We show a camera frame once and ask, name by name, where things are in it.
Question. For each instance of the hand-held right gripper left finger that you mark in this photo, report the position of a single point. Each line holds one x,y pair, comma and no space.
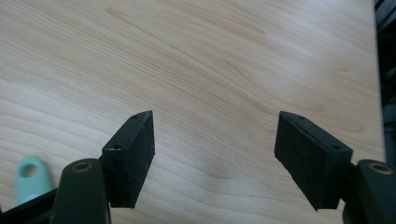
129,161

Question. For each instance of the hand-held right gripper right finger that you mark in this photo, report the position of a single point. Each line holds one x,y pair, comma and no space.
311,161

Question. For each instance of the dark metal stand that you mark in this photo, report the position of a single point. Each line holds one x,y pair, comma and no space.
386,46

